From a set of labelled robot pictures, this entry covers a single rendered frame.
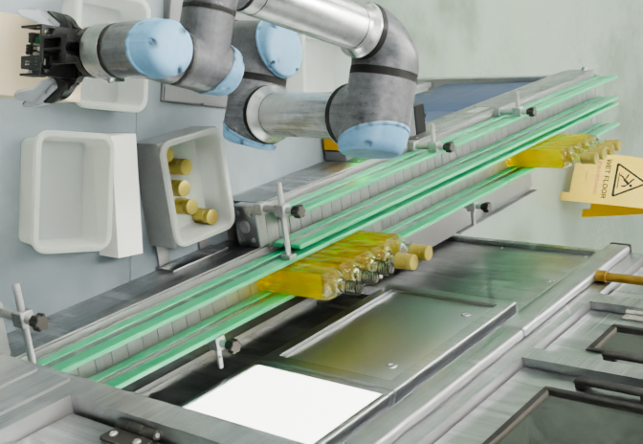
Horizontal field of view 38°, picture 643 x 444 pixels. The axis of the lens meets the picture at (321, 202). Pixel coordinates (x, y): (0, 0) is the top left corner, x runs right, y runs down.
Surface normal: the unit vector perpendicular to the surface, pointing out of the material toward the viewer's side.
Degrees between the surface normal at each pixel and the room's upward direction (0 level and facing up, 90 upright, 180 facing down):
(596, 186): 76
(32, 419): 0
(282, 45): 4
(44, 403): 90
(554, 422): 90
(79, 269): 0
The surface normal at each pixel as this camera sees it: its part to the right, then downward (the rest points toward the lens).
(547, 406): -0.12, -0.96
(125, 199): 0.77, 0.07
